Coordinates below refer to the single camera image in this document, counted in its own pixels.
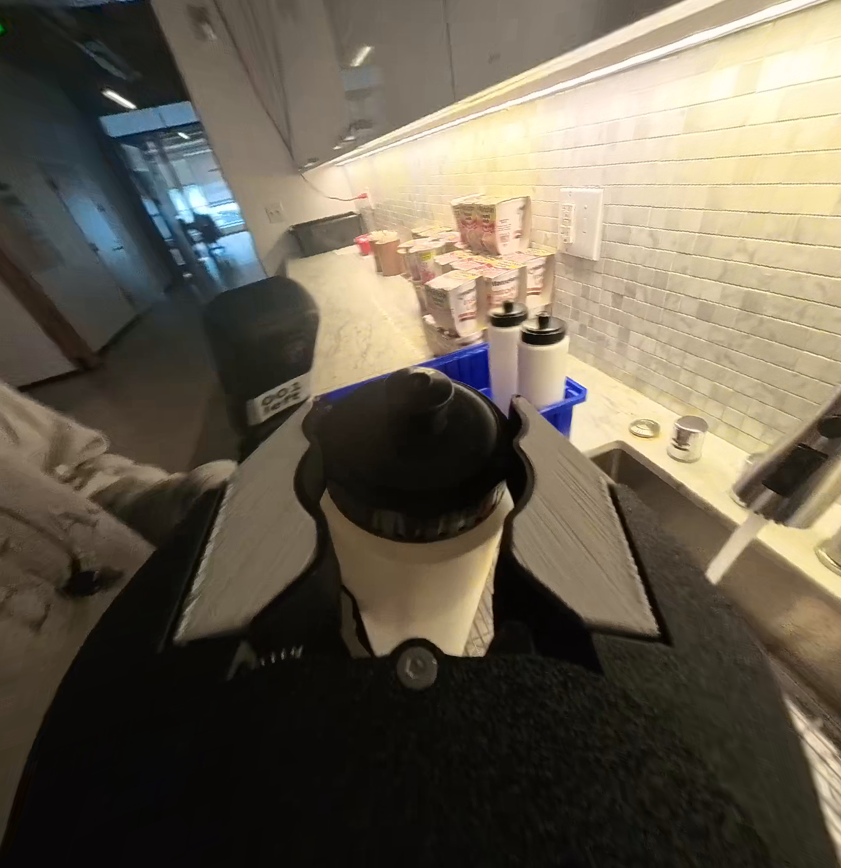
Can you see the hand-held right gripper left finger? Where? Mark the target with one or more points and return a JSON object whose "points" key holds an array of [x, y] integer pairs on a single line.
{"points": [[258, 542]]}

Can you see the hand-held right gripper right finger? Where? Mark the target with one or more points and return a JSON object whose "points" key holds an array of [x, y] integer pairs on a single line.
{"points": [[576, 542]]}

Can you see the white plastic bottle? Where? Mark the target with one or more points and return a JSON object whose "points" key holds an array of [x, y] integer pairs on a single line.
{"points": [[414, 590]]}

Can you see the black bottle cap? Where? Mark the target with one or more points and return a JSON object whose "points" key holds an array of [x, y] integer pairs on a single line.
{"points": [[407, 461]]}

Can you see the dark grey tub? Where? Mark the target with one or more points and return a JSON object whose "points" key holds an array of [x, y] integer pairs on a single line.
{"points": [[325, 234]]}

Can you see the round chrome counter cap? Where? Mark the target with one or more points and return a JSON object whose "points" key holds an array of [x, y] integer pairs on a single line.
{"points": [[643, 427]]}

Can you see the blue plastic bin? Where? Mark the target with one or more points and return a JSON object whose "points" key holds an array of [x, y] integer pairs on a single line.
{"points": [[570, 407]]}

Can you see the chrome cylinder fixture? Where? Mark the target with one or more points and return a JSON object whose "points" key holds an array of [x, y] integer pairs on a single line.
{"points": [[686, 437]]}

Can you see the brown cup of stirrers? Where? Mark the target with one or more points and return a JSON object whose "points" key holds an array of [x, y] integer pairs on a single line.
{"points": [[388, 256]]}

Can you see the white bottle with black cap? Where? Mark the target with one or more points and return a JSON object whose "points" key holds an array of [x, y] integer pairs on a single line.
{"points": [[544, 366], [507, 359]]}

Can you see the stainless steel sink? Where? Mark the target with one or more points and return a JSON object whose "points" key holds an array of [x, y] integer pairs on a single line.
{"points": [[787, 610]]}

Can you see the stack of printed cartons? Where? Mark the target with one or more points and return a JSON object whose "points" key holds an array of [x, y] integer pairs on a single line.
{"points": [[475, 271]]}

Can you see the stainless steel faucet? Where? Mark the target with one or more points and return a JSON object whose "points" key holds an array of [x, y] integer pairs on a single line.
{"points": [[800, 461]]}

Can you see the grey upper cabinets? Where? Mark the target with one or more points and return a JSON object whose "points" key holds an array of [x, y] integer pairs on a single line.
{"points": [[393, 68]]}

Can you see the under-cabinet light strip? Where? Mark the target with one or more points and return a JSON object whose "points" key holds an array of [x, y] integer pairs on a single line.
{"points": [[529, 100]]}

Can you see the white wall switch plate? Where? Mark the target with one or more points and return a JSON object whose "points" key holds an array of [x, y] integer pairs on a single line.
{"points": [[275, 211]]}

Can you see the white wall outlet plate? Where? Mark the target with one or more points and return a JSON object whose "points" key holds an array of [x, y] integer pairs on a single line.
{"points": [[581, 224]]}

